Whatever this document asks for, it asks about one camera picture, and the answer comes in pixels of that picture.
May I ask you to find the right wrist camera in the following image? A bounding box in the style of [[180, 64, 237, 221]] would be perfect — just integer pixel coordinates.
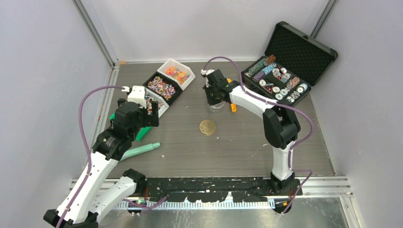
[[201, 69, 215, 77]]

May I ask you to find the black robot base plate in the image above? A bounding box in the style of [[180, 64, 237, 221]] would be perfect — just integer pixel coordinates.
[[131, 177, 300, 203]]

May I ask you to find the clear plastic jar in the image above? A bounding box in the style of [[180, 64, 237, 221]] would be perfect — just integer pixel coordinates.
[[209, 101, 226, 110]]

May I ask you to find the orange plastic scoop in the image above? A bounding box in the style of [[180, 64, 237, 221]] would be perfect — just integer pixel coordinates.
[[227, 78, 237, 113]]

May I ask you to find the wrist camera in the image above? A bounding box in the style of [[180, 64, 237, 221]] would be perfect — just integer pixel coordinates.
[[127, 85, 146, 108], [201, 69, 215, 77]]

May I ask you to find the white bin with gummy candies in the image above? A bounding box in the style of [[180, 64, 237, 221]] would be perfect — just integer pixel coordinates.
[[157, 58, 195, 90]]

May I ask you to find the gold jar lid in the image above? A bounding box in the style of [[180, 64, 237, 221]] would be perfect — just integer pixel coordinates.
[[199, 119, 216, 135]]

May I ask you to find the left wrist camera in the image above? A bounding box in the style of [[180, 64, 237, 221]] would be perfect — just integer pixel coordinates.
[[127, 85, 146, 108]]

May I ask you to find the white bin with wrapped candies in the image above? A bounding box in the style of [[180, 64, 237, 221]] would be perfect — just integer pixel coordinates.
[[145, 88, 169, 118]]

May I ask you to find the green bin with candies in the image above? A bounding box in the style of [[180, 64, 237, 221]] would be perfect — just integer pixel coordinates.
[[109, 114, 151, 141]]

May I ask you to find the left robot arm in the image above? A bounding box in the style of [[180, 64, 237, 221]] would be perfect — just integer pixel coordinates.
[[43, 99, 159, 228]]

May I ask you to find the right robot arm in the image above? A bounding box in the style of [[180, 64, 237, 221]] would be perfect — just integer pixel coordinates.
[[201, 70, 301, 195]]

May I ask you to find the black poker chip case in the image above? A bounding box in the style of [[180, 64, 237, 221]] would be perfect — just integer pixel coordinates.
[[242, 21, 338, 106]]

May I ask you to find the aluminium frame rail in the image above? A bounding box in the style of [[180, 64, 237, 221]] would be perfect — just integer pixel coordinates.
[[72, 0, 118, 68]]

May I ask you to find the mint green pen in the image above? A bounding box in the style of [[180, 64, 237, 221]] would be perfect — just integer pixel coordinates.
[[120, 142, 161, 161]]

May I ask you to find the black bin with lollipops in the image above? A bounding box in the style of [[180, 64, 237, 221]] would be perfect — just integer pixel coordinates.
[[143, 72, 183, 105]]

